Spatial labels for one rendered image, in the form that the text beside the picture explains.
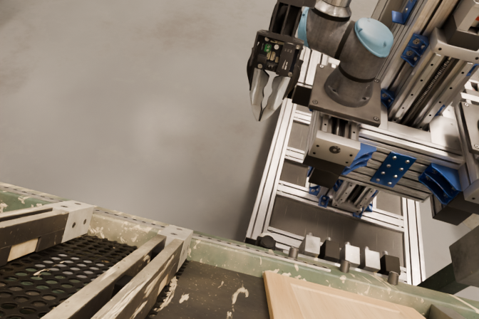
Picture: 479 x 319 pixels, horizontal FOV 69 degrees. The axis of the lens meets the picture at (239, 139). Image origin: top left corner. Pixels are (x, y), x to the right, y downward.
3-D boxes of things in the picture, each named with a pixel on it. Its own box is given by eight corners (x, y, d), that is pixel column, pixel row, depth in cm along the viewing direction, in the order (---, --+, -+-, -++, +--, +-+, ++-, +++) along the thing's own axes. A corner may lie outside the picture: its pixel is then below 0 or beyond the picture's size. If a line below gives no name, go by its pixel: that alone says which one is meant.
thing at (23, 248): (35, 251, 67) (39, 236, 67) (6, 262, 59) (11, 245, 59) (20, 248, 67) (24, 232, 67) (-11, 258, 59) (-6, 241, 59)
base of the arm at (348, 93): (326, 71, 119) (336, 46, 112) (370, 82, 118) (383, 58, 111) (321, 100, 109) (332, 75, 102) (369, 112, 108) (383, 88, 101)
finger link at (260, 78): (237, 123, 58) (251, 69, 55) (243, 114, 63) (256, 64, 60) (256, 129, 58) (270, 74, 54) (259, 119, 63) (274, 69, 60)
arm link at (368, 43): (373, 85, 101) (394, 45, 91) (329, 67, 104) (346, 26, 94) (382, 64, 109) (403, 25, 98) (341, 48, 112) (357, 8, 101)
